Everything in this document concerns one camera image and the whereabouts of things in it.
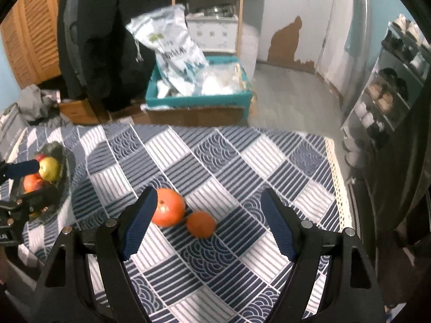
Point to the small orange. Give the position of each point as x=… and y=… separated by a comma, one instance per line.
x=201, y=225

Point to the brown cardboard box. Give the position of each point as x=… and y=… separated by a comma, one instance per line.
x=195, y=116

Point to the dark hanging clothes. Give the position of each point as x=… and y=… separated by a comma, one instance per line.
x=107, y=40

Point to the white printed plastic bag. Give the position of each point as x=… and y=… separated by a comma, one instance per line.
x=168, y=43

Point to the yellow green apple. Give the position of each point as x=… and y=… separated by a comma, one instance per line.
x=49, y=169

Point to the clear glass bowl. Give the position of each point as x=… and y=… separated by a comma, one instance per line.
x=64, y=168

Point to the dark red apple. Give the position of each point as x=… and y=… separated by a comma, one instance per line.
x=41, y=157

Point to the metal pot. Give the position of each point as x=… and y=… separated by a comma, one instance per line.
x=219, y=10

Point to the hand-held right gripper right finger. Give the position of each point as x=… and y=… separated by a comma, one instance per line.
x=279, y=228

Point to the wooden shelf rack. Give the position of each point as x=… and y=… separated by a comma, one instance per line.
x=240, y=13

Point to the shoe rack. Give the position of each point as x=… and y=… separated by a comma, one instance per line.
x=387, y=91

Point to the grey crumpled garment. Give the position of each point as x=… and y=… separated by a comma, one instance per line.
x=35, y=102

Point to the orange-red tomato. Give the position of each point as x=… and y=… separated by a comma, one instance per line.
x=168, y=208

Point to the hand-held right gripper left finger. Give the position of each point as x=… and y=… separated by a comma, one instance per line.
x=138, y=223

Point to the wooden louvered door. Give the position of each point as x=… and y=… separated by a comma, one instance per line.
x=30, y=30

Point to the large orange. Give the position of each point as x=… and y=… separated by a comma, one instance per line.
x=33, y=183

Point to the white door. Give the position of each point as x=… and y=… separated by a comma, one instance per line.
x=343, y=30

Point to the teal storage box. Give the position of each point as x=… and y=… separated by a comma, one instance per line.
x=198, y=101

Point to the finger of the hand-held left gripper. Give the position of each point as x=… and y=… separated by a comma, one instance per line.
x=37, y=200
x=23, y=170

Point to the clear plastic bag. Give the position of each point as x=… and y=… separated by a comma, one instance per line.
x=222, y=80

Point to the wooden drawer unit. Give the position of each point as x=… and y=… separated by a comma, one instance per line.
x=79, y=111

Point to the white patterned container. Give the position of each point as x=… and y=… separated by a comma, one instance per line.
x=212, y=33

